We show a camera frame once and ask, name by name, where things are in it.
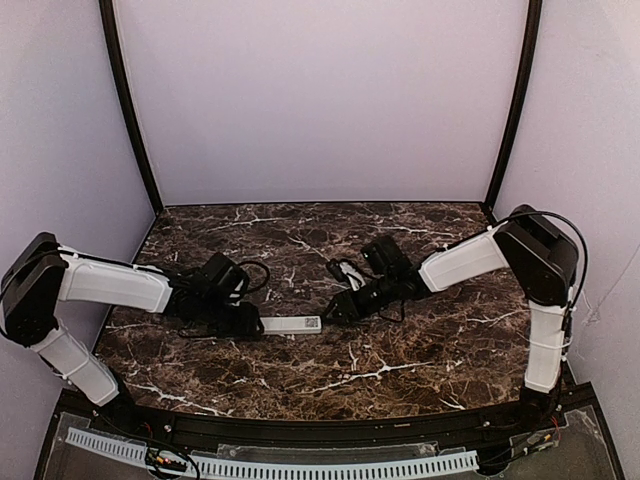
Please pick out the white remote control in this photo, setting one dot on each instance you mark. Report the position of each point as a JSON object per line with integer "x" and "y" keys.
{"x": 291, "y": 325}

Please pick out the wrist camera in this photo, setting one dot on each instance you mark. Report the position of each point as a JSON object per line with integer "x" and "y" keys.
{"x": 346, "y": 271}
{"x": 244, "y": 287}

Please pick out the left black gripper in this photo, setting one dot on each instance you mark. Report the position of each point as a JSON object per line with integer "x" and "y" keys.
{"x": 245, "y": 321}

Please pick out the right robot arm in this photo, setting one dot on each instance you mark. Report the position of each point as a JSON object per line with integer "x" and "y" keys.
{"x": 546, "y": 253}

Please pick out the black frame post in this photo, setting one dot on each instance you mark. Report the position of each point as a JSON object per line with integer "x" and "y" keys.
{"x": 525, "y": 65}
{"x": 123, "y": 91}

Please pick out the right black frame post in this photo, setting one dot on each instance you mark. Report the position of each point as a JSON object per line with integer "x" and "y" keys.
{"x": 525, "y": 65}

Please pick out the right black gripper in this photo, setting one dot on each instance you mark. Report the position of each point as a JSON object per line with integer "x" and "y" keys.
{"x": 351, "y": 301}

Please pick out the black front rail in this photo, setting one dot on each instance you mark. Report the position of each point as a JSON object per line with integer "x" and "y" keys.
{"x": 483, "y": 428}

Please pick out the white slotted cable duct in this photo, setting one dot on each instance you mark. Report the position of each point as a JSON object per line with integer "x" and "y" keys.
{"x": 416, "y": 461}

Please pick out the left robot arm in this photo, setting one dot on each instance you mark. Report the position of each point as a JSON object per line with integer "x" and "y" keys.
{"x": 47, "y": 273}

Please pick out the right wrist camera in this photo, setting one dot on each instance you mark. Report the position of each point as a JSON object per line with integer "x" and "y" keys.
{"x": 346, "y": 271}

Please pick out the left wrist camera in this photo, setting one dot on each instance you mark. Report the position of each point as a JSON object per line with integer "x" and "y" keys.
{"x": 244, "y": 287}

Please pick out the left black frame post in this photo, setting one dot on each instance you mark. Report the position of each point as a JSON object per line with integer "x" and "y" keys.
{"x": 123, "y": 91}

